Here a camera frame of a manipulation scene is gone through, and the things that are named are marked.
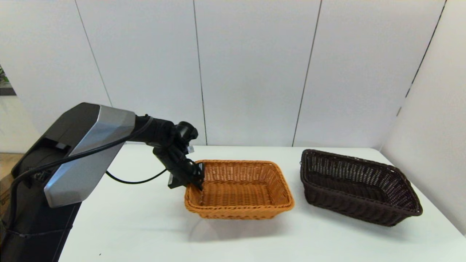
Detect orange wicker basket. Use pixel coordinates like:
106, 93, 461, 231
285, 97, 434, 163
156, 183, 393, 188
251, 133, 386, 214
184, 159, 295, 220

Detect dark brown wicker basket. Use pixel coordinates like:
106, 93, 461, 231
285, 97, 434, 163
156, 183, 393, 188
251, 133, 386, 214
300, 149, 423, 227

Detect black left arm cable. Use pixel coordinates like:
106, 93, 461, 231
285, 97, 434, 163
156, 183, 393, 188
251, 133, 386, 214
7, 116, 169, 233

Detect framed wall picture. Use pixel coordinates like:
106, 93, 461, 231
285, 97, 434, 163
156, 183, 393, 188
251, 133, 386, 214
0, 65, 17, 96

